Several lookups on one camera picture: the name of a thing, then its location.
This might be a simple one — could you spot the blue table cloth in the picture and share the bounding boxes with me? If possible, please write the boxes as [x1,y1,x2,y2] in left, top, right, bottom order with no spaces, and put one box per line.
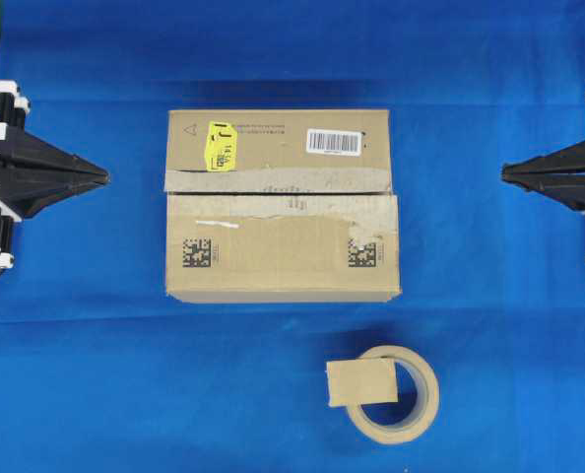
[0,1,585,472]

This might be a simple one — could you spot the brown tape strip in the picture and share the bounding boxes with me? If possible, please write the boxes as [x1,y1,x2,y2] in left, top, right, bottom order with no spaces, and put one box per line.
[326,358,398,408]

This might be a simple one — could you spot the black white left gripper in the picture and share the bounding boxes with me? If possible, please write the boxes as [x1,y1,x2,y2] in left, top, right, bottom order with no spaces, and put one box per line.
[0,80,109,276]

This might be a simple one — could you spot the closed brown cardboard box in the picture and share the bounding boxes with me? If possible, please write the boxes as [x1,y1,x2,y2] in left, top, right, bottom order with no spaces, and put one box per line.
[164,109,402,304]

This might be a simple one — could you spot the brown packing tape roll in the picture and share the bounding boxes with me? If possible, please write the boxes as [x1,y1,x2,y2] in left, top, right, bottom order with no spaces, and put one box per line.
[346,345,440,445]

